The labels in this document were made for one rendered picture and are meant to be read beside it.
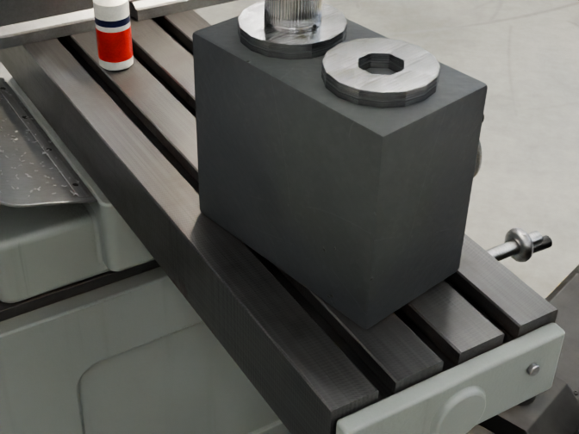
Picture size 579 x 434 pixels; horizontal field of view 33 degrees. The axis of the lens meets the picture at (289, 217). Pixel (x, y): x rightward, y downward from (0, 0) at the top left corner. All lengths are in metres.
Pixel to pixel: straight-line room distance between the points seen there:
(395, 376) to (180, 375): 0.61
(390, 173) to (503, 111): 2.39
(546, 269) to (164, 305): 1.42
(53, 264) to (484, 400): 0.53
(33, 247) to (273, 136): 0.41
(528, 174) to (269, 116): 2.07
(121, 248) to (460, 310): 0.44
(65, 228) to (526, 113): 2.18
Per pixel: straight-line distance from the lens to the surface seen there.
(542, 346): 0.85
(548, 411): 1.28
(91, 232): 1.14
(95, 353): 1.24
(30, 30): 1.26
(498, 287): 0.87
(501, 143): 2.94
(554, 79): 3.33
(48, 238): 1.12
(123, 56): 1.17
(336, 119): 0.73
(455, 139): 0.77
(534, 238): 1.64
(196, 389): 1.38
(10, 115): 1.25
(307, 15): 0.80
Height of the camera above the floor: 1.51
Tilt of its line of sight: 36 degrees down
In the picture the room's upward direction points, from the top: 1 degrees clockwise
